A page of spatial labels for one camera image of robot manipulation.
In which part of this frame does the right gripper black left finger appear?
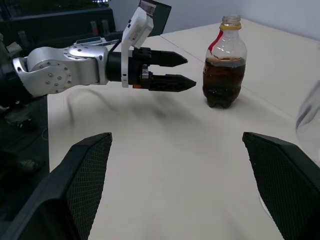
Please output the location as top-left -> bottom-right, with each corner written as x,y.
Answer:
0,132 -> 113,240

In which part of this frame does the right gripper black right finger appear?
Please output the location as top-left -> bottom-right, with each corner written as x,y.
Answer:
242,131 -> 320,240

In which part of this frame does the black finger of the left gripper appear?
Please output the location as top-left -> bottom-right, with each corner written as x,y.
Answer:
150,50 -> 188,68
148,73 -> 197,93

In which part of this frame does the dark soy sauce bottle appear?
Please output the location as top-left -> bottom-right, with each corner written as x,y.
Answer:
202,15 -> 248,109

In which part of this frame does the dark background furniture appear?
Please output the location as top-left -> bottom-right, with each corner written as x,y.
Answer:
0,0 -> 119,51

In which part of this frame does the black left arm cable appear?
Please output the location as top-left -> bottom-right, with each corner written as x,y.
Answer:
109,37 -> 124,54

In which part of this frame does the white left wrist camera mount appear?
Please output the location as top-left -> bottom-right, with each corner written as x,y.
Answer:
121,6 -> 155,89

